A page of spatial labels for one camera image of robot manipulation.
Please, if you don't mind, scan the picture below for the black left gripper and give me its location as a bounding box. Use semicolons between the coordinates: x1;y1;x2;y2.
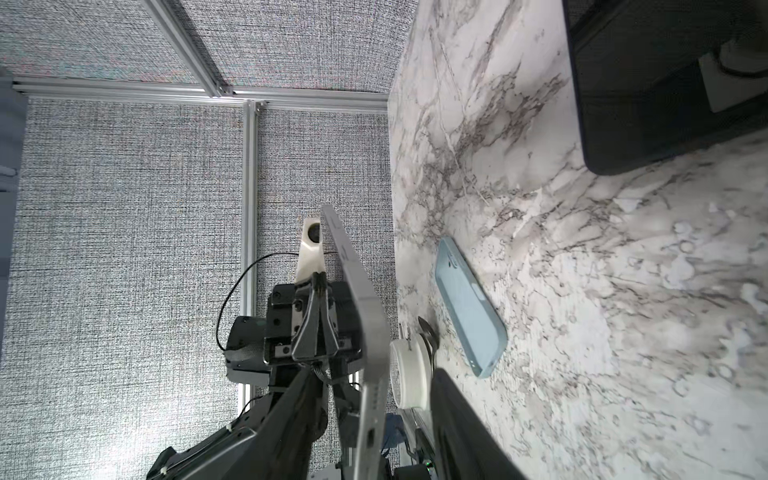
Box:
223;273;363;386

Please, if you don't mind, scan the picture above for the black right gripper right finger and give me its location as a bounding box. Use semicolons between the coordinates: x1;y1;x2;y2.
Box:
430;369;525;480

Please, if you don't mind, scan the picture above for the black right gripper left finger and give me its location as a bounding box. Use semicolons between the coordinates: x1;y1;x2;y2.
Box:
233;367;324;479

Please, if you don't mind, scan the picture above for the light blue phone case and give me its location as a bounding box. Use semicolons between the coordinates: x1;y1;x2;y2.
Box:
434;237;508;379

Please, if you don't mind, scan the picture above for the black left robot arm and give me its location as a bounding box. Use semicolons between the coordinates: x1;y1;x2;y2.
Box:
147;274;362;479

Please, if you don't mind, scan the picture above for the white analog alarm clock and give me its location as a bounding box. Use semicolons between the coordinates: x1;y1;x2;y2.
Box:
390;335;433;410

